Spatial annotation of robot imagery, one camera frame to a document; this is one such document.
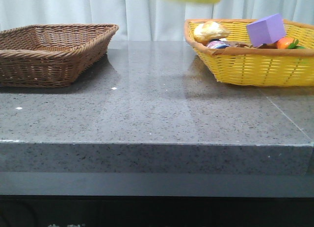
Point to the small blue can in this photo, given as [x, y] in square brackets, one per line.
[217, 44]

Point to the bread roll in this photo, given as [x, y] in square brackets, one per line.
[203, 33]

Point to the white curtain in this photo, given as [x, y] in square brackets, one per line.
[146, 20]

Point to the brown toy dinosaur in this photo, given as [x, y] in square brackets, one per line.
[239, 44]

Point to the yellow wicker basket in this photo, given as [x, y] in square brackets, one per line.
[260, 67]

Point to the brown wicker basket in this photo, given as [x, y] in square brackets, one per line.
[51, 56]

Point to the purple foam cube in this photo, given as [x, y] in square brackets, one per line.
[266, 30]

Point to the toy carrot with leaves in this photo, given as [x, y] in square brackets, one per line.
[288, 43]

